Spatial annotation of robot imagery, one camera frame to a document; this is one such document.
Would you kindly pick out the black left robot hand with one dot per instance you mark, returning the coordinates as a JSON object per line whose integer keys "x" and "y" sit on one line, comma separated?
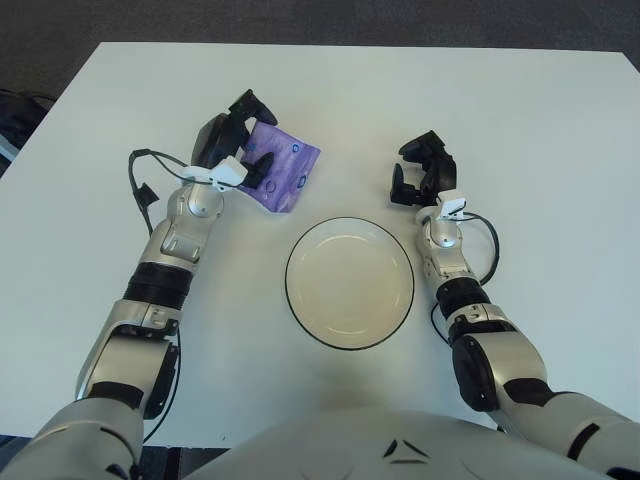
{"x": 215, "y": 140}

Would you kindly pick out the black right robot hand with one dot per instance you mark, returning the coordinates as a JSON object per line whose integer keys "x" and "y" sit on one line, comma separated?
{"x": 440, "y": 175}

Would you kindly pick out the purple tissue paper pack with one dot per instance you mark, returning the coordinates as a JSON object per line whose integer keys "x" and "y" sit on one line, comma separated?
{"x": 290, "y": 170}

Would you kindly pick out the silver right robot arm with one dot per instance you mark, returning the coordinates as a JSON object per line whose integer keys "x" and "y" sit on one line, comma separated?
{"x": 500, "y": 350}

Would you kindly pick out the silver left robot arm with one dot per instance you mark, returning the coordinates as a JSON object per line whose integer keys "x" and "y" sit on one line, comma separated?
{"x": 190, "y": 200}

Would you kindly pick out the white plate with black rim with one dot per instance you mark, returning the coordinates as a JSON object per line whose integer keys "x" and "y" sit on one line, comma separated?
{"x": 350, "y": 282}

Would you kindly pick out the black bag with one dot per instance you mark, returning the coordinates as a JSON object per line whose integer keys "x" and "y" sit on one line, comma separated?
{"x": 15, "y": 115}

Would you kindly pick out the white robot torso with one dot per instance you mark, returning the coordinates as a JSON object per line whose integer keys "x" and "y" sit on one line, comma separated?
{"x": 325, "y": 445}

